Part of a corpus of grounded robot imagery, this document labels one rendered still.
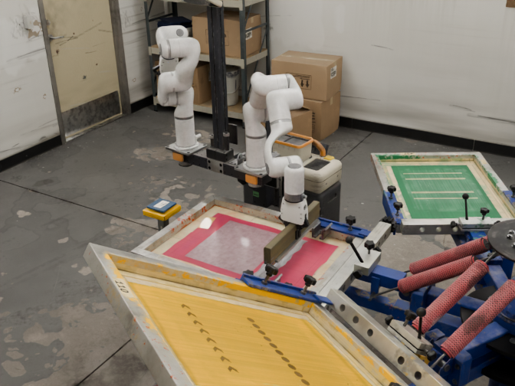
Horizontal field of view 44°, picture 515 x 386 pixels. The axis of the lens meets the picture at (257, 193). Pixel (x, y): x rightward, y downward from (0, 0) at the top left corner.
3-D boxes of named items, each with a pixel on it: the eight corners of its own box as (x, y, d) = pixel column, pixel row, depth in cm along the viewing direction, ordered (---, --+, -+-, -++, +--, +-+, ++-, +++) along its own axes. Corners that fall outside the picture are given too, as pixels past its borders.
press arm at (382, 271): (355, 279, 235) (355, 267, 233) (362, 271, 240) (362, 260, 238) (400, 292, 227) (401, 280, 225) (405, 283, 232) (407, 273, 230)
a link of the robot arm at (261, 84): (248, 60, 251) (293, 56, 255) (237, 109, 285) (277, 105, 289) (256, 90, 246) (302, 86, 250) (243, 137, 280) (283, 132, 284)
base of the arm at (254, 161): (257, 156, 302) (257, 125, 295) (279, 162, 296) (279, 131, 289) (237, 168, 291) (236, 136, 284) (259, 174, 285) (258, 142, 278)
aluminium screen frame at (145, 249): (131, 259, 258) (130, 250, 256) (212, 201, 302) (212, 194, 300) (303, 318, 221) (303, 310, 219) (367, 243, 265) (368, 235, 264)
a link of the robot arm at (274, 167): (288, 123, 248) (297, 175, 246) (257, 127, 245) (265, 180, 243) (293, 118, 240) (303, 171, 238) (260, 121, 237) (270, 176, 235)
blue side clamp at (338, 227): (298, 231, 277) (299, 217, 274) (303, 227, 281) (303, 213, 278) (362, 249, 263) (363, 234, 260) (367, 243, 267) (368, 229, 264)
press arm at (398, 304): (211, 260, 272) (210, 249, 269) (218, 254, 277) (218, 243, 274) (511, 358, 214) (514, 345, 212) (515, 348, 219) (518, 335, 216)
